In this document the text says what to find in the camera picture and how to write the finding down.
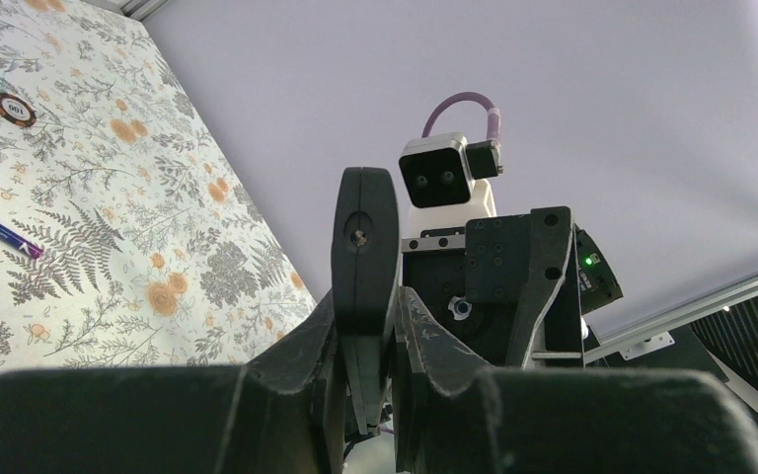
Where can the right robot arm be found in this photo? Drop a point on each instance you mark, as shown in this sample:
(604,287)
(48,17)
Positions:
(597,283)

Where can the AAA battery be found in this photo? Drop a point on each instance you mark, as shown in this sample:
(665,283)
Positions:
(20,243)

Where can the floral table mat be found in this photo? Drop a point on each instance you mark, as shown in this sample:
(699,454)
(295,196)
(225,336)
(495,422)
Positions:
(153,251)

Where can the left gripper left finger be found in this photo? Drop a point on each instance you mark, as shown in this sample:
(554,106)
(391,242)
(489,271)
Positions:
(281,412)

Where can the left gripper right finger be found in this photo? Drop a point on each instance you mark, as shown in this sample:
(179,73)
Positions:
(456,413)

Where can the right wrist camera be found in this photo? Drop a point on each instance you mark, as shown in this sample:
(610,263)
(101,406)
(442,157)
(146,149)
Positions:
(448,181)

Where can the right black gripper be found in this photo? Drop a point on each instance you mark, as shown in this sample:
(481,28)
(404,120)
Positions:
(504,286)

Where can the black remote control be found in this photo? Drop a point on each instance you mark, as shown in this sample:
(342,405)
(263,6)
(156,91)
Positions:
(365,260)

